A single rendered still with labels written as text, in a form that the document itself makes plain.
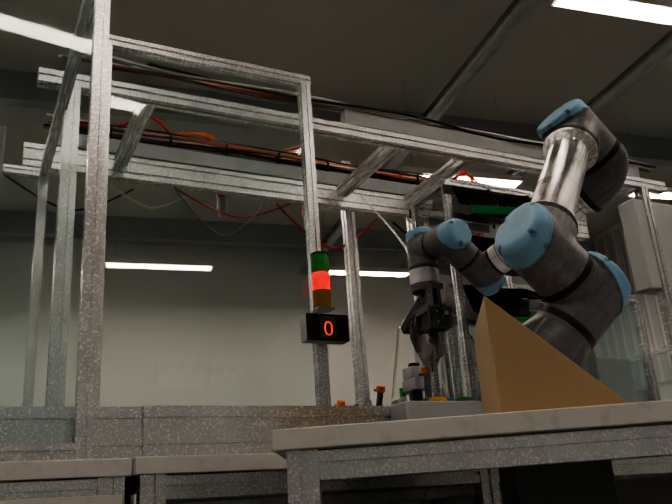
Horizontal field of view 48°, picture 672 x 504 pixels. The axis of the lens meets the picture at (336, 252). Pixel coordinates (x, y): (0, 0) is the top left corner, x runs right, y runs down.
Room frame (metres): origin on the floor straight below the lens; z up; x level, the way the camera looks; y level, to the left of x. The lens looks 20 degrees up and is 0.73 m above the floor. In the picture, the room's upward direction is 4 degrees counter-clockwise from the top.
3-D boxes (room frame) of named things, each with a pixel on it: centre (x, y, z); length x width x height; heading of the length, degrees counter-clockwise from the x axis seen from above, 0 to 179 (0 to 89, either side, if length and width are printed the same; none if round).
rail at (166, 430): (1.64, 0.00, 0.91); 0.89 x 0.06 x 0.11; 117
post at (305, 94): (1.95, 0.06, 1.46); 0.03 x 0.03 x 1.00; 27
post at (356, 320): (3.07, -0.06, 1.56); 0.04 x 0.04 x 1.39; 27
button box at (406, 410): (1.67, -0.20, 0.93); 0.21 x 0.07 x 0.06; 117
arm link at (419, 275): (1.82, -0.22, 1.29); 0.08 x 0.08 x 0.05
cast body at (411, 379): (1.91, -0.17, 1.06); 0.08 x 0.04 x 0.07; 27
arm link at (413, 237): (1.82, -0.22, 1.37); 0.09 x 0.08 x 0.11; 33
